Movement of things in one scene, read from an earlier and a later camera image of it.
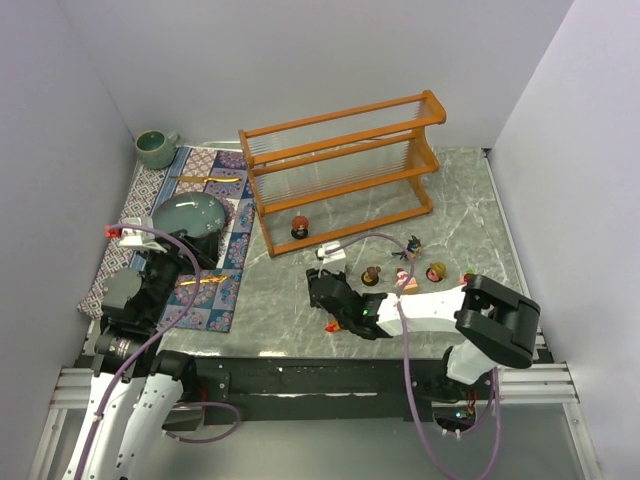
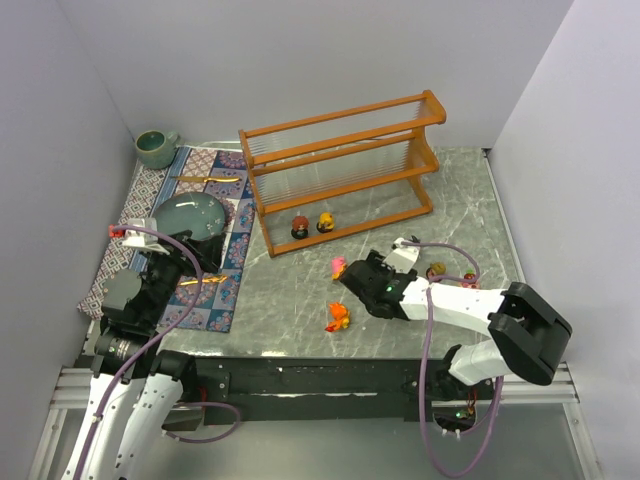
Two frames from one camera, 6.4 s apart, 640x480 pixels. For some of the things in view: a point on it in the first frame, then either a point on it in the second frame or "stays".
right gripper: [323, 288] → [357, 276]
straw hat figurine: [436, 272] stays
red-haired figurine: [300, 224] stays
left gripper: [192, 245] stays
